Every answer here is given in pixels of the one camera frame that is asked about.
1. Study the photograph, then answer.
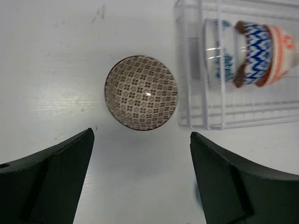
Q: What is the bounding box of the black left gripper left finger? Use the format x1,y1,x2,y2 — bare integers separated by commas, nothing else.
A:
0,128,94,224

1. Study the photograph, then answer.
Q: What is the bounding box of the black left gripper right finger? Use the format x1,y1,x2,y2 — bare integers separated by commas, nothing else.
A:
190,132,299,224

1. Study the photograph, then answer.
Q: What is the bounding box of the brown patterned bowl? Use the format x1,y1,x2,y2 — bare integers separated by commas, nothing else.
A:
104,55,178,131

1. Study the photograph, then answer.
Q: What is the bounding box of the orange geometric patterned bowl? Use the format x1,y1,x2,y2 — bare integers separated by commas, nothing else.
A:
233,21,273,88

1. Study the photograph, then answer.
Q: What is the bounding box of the orange floral bowl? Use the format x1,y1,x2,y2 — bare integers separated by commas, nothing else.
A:
256,24,299,87

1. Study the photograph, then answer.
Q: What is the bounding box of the blue floral bowl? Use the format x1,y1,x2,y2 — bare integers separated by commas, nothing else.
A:
203,18,236,87

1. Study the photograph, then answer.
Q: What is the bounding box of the clear acrylic dish rack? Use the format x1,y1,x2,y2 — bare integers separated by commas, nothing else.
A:
174,0,299,130

